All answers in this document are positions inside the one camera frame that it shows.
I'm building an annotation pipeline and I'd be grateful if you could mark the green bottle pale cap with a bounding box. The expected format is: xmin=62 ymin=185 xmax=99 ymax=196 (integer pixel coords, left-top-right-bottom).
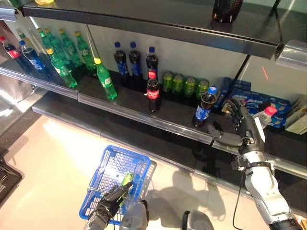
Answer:
xmin=15 ymin=28 xmax=27 ymax=43

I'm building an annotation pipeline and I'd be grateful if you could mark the clear water bottle red cap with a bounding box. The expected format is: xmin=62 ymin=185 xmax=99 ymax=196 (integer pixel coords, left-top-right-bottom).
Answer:
xmin=251 ymin=105 xmax=278 ymax=131

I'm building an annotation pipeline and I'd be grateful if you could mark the black display counter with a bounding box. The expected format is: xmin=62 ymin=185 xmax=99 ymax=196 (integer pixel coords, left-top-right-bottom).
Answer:
xmin=0 ymin=146 xmax=24 ymax=203

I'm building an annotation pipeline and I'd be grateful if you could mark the black shelf board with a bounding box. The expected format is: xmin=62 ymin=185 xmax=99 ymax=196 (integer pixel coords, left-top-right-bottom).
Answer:
xmin=0 ymin=57 xmax=307 ymax=180
xmin=0 ymin=0 xmax=307 ymax=71
xmin=32 ymin=92 xmax=307 ymax=218

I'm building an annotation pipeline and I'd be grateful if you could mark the beige carton box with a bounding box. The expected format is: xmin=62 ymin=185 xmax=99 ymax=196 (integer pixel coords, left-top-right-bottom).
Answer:
xmin=291 ymin=95 xmax=307 ymax=120
xmin=285 ymin=112 xmax=307 ymax=135

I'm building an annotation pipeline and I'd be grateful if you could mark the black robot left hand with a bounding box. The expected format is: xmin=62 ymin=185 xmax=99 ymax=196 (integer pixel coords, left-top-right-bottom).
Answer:
xmin=92 ymin=182 xmax=134 ymax=223

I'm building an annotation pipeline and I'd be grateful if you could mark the ice cream cone box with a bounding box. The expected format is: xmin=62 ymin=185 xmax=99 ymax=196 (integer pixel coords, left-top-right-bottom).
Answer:
xmin=220 ymin=98 xmax=237 ymax=113

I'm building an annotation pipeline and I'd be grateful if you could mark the large blue label cola bottle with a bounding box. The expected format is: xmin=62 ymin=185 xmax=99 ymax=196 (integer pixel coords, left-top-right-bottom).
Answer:
xmin=212 ymin=0 xmax=244 ymax=24

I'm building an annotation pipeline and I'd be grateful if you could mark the slim blue biscuit box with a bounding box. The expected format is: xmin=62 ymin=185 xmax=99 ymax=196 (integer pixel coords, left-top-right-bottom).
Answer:
xmin=217 ymin=76 xmax=232 ymax=110

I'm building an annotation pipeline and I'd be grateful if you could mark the blue plastic shopping basket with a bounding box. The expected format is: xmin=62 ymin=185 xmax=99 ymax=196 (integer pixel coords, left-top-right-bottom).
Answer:
xmin=79 ymin=145 xmax=158 ymax=226

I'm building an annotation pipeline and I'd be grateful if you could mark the green soda bottle yellow cap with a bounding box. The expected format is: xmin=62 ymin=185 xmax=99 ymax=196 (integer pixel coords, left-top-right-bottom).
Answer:
xmin=36 ymin=27 xmax=52 ymax=52
xmin=59 ymin=28 xmax=79 ymax=69
xmin=46 ymin=47 xmax=78 ymax=89
xmin=93 ymin=57 xmax=118 ymax=101
xmin=73 ymin=31 xmax=96 ymax=71
xmin=44 ymin=28 xmax=61 ymax=63

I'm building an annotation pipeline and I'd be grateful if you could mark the red label cola bottle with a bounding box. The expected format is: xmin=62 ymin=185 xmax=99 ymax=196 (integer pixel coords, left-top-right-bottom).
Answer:
xmin=0 ymin=35 xmax=28 ymax=72
xmin=145 ymin=71 xmax=162 ymax=113

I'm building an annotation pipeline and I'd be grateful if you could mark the small blue cookie box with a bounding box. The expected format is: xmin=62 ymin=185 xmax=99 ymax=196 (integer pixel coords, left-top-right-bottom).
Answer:
xmin=231 ymin=80 xmax=252 ymax=93

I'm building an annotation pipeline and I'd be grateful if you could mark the large blue cookie box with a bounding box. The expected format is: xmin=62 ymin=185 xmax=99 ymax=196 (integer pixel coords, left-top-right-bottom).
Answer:
xmin=230 ymin=87 xmax=292 ymax=127

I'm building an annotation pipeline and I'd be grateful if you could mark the silver robot left leg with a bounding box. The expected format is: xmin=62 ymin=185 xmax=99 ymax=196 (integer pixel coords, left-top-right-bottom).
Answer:
xmin=119 ymin=200 xmax=149 ymax=230

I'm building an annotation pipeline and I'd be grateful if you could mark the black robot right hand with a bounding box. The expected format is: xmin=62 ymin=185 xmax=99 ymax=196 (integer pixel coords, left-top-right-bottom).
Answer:
xmin=207 ymin=98 xmax=266 ymax=155

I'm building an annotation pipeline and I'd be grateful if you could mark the black shelf upright post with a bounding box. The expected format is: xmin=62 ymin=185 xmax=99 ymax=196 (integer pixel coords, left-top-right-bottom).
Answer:
xmin=229 ymin=0 xmax=285 ymax=96

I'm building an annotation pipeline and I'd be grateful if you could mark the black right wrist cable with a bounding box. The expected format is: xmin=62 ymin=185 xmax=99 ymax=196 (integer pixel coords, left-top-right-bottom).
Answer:
xmin=232 ymin=167 xmax=244 ymax=230

